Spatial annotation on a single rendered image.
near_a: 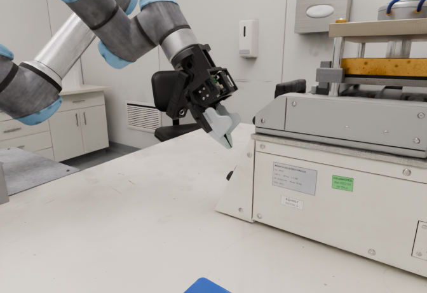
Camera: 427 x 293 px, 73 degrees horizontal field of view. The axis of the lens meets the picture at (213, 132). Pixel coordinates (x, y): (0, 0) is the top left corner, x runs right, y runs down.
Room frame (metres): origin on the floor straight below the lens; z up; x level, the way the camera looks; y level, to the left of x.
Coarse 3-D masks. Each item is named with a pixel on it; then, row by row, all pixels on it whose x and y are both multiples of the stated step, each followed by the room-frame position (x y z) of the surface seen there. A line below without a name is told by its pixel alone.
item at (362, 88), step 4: (356, 84) 0.62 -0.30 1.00; (348, 88) 0.54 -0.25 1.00; (352, 88) 0.54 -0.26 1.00; (356, 88) 0.54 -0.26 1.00; (360, 88) 0.54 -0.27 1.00; (364, 88) 0.54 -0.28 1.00; (368, 88) 0.54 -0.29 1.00; (372, 88) 0.54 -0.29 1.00; (376, 88) 0.54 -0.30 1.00; (380, 88) 0.54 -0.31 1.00; (356, 92) 0.48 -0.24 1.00; (360, 92) 0.48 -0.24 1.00; (364, 92) 0.48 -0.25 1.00; (368, 92) 0.48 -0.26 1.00; (372, 92) 0.48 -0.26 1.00; (376, 92) 0.48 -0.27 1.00
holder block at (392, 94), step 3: (384, 90) 0.59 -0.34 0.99; (387, 90) 0.59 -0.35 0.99; (390, 90) 0.59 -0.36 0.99; (393, 90) 0.59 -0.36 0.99; (396, 90) 0.59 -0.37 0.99; (399, 90) 0.59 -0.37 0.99; (339, 93) 0.54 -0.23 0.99; (384, 93) 0.54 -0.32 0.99; (387, 93) 0.54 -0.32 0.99; (390, 93) 0.54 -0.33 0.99; (393, 93) 0.54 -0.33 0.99; (396, 93) 0.54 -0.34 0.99; (399, 93) 0.54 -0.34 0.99; (381, 96) 0.50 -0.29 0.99; (384, 96) 0.50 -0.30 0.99; (387, 96) 0.50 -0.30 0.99; (390, 96) 0.50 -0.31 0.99; (393, 96) 0.50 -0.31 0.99; (396, 96) 0.50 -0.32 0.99; (399, 96) 0.50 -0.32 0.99; (390, 99) 0.46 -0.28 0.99; (393, 99) 0.46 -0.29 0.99; (396, 99) 0.46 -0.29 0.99; (399, 99) 0.46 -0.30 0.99
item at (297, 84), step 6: (282, 84) 0.57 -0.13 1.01; (288, 84) 0.59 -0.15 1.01; (294, 84) 0.61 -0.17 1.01; (300, 84) 0.64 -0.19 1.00; (276, 90) 0.57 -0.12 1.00; (282, 90) 0.56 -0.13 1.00; (288, 90) 0.58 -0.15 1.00; (294, 90) 0.61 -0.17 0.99; (300, 90) 0.65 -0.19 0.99; (276, 96) 0.57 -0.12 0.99
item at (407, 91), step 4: (404, 88) 0.54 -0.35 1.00; (408, 88) 0.54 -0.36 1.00; (412, 88) 0.54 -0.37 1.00; (416, 88) 0.54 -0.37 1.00; (420, 88) 0.54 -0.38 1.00; (424, 88) 0.54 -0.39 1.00; (404, 92) 0.48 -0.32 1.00; (408, 92) 0.48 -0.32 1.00; (412, 92) 0.48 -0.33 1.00; (416, 92) 0.48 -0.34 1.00; (420, 92) 0.48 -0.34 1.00; (424, 92) 0.48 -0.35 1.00; (416, 96) 0.43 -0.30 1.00; (420, 96) 0.43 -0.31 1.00; (424, 96) 0.43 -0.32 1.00
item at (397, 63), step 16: (400, 48) 0.51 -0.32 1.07; (352, 64) 0.47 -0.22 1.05; (368, 64) 0.46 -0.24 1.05; (384, 64) 0.45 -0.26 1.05; (400, 64) 0.44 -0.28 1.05; (416, 64) 0.43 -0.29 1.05; (352, 80) 0.47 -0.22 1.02; (368, 80) 0.46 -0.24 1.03; (384, 80) 0.45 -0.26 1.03; (400, 80) 0.44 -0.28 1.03; (416, 80) 0.43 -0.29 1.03
